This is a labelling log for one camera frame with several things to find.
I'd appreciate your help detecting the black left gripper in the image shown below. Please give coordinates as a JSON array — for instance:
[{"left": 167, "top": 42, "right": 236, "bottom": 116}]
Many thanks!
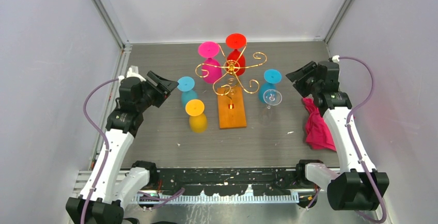
[{"left": 137, "top": 72, "right": 178, "bottom": 112}]

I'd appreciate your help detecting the blue wine glass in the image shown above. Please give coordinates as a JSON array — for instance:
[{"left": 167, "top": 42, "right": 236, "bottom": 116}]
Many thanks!
[
  {"left": 258, "top": 69, "right": 282, "bottom": 103},
  {"left": 177, "top": 76, "right": 198, "bottom": 107}
]

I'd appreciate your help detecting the pink wine glass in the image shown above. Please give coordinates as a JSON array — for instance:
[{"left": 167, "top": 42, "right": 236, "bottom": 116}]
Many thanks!
[{"left": 198, "top": 41, "right": 222, "bottom": 84}]

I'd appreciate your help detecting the red wine glass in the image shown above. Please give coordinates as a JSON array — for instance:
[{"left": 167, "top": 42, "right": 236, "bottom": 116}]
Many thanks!
[{"left": 226, "top": 33, "right": 246, "bottom": 76}]

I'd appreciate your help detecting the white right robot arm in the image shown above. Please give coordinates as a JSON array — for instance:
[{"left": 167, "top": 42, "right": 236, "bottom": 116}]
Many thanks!
[{"left": 286, "top": 61, "right": 389, "bottom": 211}]

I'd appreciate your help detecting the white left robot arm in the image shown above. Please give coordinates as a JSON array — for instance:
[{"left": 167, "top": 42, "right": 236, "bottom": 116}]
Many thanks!
[{"left": 66, "top": 71, "right": 179, "bottom": 223}]

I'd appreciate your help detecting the yellow wine glass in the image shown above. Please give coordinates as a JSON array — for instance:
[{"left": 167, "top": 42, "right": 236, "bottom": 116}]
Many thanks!
[{"left": 185, "top": 99, "right": 208, "bottom": 133}]

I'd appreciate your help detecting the clear wine glass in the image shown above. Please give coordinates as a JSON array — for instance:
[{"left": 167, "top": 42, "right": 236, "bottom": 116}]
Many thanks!
[{"left": 259, "top": 89, "right": 283, "bottom": 125}]

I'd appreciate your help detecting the crumpled pink cloth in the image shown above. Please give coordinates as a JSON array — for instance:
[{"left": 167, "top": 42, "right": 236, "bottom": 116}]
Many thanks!
[{"left": 302, "top": 98, "right": 336, "bottom": 152}]

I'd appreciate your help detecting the gold wire wine glass rack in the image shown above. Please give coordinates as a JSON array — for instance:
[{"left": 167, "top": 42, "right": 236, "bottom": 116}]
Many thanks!
[{"left": 195, "top": 42, "right": 268, "bottom": 130}]

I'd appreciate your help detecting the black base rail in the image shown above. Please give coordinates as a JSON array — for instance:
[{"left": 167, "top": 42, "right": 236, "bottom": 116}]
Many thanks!
[{"left": 142, "top": 167, "right": 316, "bottom": 196}]

